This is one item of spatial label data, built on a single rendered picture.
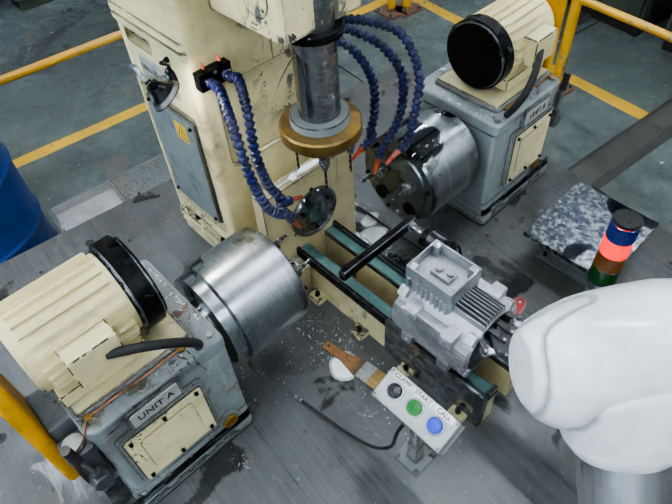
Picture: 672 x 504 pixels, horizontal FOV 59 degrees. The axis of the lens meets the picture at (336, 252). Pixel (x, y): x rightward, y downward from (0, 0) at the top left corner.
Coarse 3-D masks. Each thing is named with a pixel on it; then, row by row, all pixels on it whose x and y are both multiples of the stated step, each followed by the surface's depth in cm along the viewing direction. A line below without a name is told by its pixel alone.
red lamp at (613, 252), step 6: (606, 240) 124; (600, 246) 128; (606, 246) 125; (612, 246) 124; (618, 246) 123; (630, 246) 123; (606, 252) 126; (612, 252) 125; (618, 252) 124; (624, 252) 124; (612, 258) 126; (618, 258) 125; (624, 258) 126
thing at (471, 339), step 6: (402, 288) 128; (408, 288) 127; (402, 294) 128; (408, 294) 129; (504, 300) 125; (510, 300) 124; (510, 306) 124; (396, 324) 138; (468, 336) 120; (474, 336) 119; (468, 342) 119; (474, 342) 119; (468, 372) 128
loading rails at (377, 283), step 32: (320, 256) 157; (352, 256) 160; (384, 256) 155; (320, 288) 162; (352, 288) 149; (384, 288) 157; (384, 320) 143; (416, 352) 138; (448, 384) 135; (480, 384) 131; (512, 384) 140; (480, 416) 133
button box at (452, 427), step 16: (384, 384) 116; (400, 384) 115; (384, 400) 115; (400, 400) 114; (432, 400) 112; (400, 416) 113; (416, 416) 112; (432, 416) 111; (448, 416) 110; (416, 432) 111; (448, 432) 109; (432, 448) 109; (448, 448) 112
